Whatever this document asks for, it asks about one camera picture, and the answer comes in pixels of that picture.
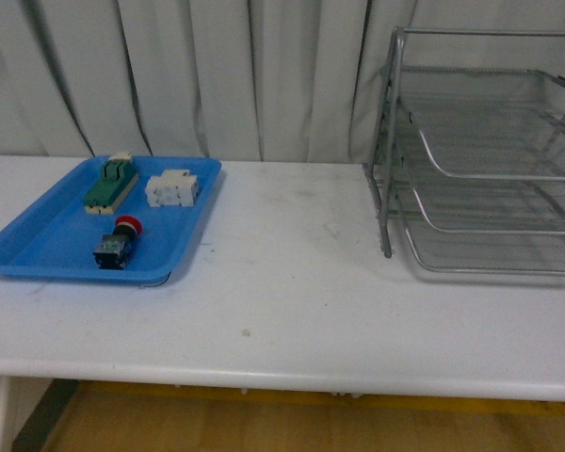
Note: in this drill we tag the red emergency stop button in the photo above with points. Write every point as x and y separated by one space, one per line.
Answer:
115 249

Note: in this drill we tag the white curtain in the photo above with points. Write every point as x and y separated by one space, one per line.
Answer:
236 80

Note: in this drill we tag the green knife switch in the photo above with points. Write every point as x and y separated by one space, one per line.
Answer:
118 176

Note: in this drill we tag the silver mesh three-tier rack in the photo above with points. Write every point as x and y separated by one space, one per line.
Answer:
470 151

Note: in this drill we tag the white table leg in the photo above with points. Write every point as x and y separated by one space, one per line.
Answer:
5 412

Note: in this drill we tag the white circuit breaker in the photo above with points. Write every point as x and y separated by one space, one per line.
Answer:
174 187

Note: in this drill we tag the blue plastic tray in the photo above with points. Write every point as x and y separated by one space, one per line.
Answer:
54 238

